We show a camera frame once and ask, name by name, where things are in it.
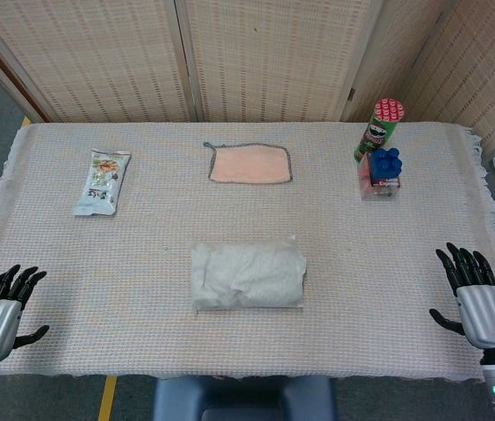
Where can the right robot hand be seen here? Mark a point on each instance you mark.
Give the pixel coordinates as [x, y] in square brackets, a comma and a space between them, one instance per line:
[486, 312]

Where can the clear plastic bag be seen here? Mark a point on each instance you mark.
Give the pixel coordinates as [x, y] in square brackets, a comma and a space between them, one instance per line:
[247, 277]

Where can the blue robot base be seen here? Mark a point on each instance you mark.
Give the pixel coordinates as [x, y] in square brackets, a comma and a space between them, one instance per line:
[244, 398]

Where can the white towel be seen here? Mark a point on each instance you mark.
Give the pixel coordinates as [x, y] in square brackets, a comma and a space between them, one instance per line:
[247, 276]

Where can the blue-capped bottle pack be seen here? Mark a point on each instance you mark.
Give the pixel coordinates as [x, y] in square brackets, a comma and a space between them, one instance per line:
[383, 175]

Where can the snack packet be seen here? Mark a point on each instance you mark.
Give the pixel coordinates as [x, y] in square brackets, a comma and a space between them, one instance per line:
[102, 182]

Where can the green Pringles can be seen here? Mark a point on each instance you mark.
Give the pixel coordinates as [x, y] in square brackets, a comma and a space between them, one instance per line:
[378, 130]

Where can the woven tablecloth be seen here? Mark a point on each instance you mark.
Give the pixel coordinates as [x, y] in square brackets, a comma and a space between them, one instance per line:
[238, 250]

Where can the orange towel with grey trim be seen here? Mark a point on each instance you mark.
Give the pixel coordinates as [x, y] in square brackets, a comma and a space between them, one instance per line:
[250, 163]

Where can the folding bamboo screen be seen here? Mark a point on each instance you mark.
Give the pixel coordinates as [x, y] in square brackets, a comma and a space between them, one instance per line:
[247, 57]

